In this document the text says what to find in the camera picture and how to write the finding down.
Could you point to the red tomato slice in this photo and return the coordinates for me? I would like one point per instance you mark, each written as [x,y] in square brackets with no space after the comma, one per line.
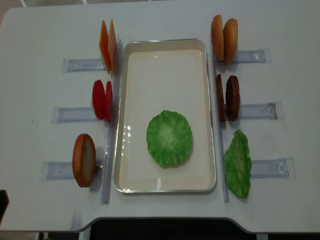
[98,99]
[108,101]

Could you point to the green lettuce leaf on tray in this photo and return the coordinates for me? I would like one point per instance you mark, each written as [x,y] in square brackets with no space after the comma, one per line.
[169,138]

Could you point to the brown meat patty inner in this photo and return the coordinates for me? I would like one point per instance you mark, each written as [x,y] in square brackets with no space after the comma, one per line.
[220,98]

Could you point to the brown meat patty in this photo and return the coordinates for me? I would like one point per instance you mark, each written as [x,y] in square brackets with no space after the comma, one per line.
[220,98]
[232,97]

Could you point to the brown meat patty outer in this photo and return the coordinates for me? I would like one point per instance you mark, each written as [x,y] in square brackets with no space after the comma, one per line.
[232,97]

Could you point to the clear holder strip cheese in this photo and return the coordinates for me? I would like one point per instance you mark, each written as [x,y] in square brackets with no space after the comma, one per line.
[83,65]

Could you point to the bread slice front left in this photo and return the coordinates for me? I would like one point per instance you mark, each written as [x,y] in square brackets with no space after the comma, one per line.
[84,160]

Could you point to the bread slice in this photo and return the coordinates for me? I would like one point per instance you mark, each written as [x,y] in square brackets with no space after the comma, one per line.
[217,38]
[230,40]
[84,160]

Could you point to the green lettuce leaf standing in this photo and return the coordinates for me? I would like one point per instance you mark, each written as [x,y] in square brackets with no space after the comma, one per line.
[238,165]

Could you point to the orange cheese slice right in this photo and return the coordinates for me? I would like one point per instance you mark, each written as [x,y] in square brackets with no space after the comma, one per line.
[112,46]

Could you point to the orange cheese slice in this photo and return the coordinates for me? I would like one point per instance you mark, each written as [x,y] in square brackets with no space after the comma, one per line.
[112,46]
[103,46]

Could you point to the orange cheese slice left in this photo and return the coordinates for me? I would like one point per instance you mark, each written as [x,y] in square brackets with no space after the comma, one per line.
[103,46]

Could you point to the clear holder strip tomato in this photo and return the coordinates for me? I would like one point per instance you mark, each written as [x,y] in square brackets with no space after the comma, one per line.
[73,115]

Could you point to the bread slice back left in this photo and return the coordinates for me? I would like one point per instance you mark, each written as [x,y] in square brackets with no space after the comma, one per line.
[217,38]

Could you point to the bread slice back right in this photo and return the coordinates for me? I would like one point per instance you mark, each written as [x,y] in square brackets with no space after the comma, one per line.
[230,40]

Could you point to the clear holder strip left bread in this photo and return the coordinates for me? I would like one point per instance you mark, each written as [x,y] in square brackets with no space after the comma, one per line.
[52,170]

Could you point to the clear holder strip bread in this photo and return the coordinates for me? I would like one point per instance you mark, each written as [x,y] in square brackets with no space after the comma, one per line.
[52,170]
[262,56]

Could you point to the clear holder strip right bread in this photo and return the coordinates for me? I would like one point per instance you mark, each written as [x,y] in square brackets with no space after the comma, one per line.
[262,56]

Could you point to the clear holder strip lettuce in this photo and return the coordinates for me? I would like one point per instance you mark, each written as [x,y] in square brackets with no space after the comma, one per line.
[282,168]

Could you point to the white rectangular tray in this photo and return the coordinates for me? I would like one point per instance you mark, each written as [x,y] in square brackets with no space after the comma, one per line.
[163,75]

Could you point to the clear holder strip patty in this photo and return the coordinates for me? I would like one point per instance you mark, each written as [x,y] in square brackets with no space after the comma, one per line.
[264,111]

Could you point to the dark object at edge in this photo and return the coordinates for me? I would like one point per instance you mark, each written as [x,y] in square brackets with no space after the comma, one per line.
[4,202]

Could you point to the clear long rail left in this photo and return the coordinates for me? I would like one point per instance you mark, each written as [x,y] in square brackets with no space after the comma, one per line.
[113,125]

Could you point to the clear long rail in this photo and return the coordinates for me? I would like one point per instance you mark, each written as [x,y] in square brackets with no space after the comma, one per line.
[225,190]
[113,125]

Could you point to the clear long rail right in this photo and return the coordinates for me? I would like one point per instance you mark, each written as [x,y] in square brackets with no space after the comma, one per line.
[225,190]

